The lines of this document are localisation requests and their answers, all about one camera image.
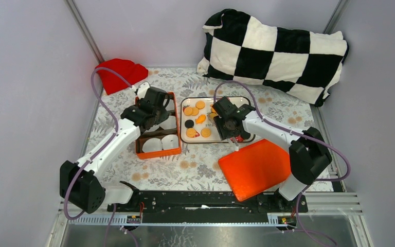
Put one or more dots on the red knit hat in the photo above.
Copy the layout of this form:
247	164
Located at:
130	71

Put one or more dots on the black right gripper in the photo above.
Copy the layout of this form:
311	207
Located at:
222	133

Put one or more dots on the white strawberry tray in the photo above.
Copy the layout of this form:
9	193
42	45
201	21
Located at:
197	125

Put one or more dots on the black white checkered pillow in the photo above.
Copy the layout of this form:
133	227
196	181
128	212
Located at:
300	63

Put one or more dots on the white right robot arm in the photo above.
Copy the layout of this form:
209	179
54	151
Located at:
290	158

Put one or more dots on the orange cookie box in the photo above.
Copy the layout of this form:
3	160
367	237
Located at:
157	132

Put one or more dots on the metal tongs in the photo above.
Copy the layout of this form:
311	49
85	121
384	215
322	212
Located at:
234	143

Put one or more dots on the black sandwich cookie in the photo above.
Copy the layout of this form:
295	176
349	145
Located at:
189	124

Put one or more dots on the orange box lid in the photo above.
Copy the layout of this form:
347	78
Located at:
255	168

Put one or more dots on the white paper cup liner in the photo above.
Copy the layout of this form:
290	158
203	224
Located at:
170	142
152	145
169	123

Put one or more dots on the round yellow biscuit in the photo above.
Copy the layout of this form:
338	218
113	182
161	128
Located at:
188	111
206	132
191	133
195	111
200	104

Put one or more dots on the orange fish cookie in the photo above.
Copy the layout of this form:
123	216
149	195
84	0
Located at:
201	119

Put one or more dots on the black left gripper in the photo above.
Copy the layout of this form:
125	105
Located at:
164	117

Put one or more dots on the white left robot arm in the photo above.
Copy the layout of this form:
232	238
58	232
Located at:
80	181

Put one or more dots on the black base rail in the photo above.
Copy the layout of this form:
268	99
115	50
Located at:
154	201

